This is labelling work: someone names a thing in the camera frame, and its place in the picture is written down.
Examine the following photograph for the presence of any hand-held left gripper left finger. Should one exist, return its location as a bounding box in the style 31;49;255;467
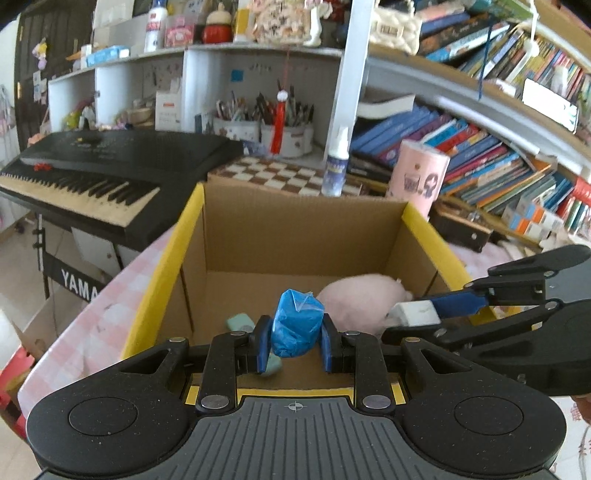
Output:
117;315;274;414

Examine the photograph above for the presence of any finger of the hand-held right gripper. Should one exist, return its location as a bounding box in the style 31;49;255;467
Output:
429;244;591;320
381;300;561;352

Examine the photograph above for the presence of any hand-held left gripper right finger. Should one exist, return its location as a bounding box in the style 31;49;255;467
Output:
320;314;468;411

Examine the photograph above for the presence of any blue plastic bag roll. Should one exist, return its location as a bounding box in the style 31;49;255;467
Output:
269;289;324;358

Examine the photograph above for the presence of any pink plush pig toy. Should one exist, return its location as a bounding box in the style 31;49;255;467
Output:
318;274;414;340

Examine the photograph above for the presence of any yellow cardboard box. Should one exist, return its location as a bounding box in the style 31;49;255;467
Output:
121;182;513;408

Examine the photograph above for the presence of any pink checkered desktop mat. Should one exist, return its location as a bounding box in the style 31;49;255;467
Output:
18;222;591;480

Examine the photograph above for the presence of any black wooden box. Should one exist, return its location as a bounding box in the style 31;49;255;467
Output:
431;203;492;252

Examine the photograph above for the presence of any orange white small box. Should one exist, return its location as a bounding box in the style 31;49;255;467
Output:
515;196;568;232
501;205;546;241

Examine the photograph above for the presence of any pink cylindrical canister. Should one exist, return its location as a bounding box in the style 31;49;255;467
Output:
385;140;451;220

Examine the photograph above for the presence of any row of colourful books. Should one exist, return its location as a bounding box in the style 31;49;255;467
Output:
348;104;591;234

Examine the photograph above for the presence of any brown white chessboard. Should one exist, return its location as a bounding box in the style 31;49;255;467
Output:
208;156;365;197

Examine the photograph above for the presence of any white spray bottle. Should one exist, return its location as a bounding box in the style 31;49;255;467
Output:
323;126;350;197

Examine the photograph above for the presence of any black keyboard stand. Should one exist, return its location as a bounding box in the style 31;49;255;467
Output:
34;217;122;305

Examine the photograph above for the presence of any white pot of pens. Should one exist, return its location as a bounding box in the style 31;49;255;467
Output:
213;90;260;141
261;92;315;158

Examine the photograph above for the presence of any smartphone playing video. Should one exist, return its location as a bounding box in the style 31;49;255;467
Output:
522;78;580;136

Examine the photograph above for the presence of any brown cardboard box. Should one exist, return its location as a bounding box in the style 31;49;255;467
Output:
14;295;81;363

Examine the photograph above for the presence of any red tassel ornament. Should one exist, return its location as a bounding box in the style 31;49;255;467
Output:
271;90;289;155

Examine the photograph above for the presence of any black electronic keyboard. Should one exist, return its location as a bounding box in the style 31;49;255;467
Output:
0;130;245;252

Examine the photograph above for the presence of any white box red label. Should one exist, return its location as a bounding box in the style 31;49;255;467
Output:
154;90;182;132

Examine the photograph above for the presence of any red cardboard box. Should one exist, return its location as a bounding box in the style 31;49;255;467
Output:
0;351;34;428

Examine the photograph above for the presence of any row of dark books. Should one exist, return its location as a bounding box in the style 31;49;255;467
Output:
418;0;591;100

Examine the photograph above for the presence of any white side shelf unit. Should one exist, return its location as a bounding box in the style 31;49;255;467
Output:
48;44;345;139

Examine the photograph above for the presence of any white quilted handbag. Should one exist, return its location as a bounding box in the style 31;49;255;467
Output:
372;4;423;56

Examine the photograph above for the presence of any yellow white carton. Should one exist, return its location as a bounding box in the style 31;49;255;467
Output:
233;7;252;42

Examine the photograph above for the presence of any red round doll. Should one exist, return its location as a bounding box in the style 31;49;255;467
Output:
204;4;233;43

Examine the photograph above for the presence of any pink clear box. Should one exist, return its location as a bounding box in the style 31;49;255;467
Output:
165;16;197;47

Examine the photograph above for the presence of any floral cat figurine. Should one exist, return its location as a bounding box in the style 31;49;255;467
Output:
254;0;324;47

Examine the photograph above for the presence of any blue tissue pack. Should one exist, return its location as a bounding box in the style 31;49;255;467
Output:
85;45;130;65

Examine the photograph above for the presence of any dark door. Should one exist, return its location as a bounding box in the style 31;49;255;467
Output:
14;0;100;153

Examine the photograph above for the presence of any blue hanging cord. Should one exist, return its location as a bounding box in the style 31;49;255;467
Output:
477;14;493;100

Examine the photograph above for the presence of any white bookshelf frame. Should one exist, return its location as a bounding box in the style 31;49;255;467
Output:
332;0;591;178

